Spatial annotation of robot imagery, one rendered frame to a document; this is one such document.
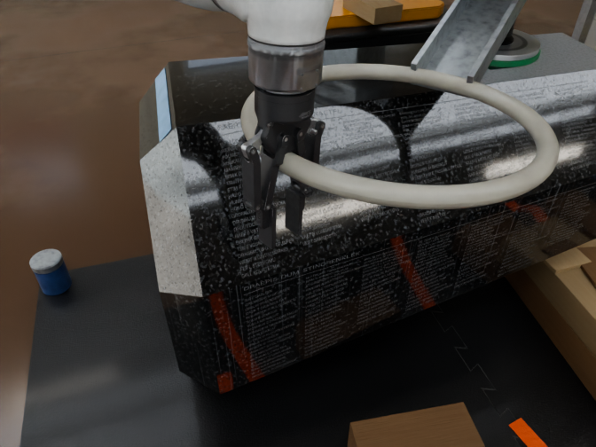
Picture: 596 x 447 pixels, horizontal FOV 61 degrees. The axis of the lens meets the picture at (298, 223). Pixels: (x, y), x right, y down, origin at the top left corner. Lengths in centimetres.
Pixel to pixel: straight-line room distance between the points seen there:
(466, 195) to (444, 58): 52
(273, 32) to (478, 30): 69
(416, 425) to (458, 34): 91
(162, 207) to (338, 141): 38
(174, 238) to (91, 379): 73
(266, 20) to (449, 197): 29
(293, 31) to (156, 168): 56
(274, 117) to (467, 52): 60
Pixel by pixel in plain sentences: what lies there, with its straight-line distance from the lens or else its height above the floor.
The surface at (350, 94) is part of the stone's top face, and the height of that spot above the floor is 82.
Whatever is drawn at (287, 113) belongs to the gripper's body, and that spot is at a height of 102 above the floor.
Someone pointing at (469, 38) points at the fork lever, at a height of 93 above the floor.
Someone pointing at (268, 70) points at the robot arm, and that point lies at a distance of 60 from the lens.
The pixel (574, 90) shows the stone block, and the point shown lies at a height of 79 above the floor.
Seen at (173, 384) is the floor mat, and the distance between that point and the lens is 157.
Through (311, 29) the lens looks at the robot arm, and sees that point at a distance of 58.
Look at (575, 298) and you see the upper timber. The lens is 166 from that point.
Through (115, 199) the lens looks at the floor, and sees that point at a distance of 230.
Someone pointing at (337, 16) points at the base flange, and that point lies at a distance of 176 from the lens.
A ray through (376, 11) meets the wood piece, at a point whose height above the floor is 82.
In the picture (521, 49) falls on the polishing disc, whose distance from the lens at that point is 140.
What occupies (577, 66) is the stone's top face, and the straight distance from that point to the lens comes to 144.
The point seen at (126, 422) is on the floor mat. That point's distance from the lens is 154.
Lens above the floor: 130
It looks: 40 degrees down
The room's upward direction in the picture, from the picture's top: straight up
